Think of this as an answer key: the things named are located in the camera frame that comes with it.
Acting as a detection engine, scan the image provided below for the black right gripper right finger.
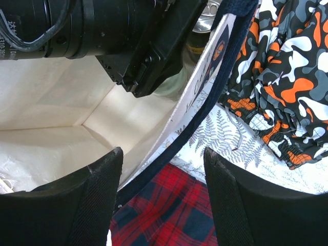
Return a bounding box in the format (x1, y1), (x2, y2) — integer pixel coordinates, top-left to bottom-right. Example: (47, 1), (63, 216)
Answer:
(203, 147), (327, 245)

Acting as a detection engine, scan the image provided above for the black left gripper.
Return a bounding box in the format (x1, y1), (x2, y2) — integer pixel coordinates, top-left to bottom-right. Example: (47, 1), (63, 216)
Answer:
(1, 1), (207, 98)

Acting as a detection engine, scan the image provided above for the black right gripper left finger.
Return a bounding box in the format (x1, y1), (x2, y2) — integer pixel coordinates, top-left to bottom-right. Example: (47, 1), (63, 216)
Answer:
(1, 147), (124, 245)

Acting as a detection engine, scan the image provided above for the beige canvas tote bag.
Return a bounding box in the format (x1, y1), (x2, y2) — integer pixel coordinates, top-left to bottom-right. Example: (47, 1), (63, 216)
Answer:
(1, 1), (258, 192)

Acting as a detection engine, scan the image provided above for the silver top can right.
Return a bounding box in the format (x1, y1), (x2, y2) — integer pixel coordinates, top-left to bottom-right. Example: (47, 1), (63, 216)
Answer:
(186, 0), (222, 63)

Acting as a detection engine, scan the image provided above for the red plaid skirt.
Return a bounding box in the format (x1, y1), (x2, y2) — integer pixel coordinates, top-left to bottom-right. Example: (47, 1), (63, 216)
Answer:
(110, 163), (218, 245)

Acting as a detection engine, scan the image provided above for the floral tablecloth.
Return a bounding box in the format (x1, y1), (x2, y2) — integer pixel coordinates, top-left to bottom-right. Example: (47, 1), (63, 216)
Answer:
(106, 102), (328, 246)

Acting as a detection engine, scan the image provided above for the orange black patterned garment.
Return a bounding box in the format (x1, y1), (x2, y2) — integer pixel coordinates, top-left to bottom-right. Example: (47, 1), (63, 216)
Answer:
(219, 1), (327, 170)

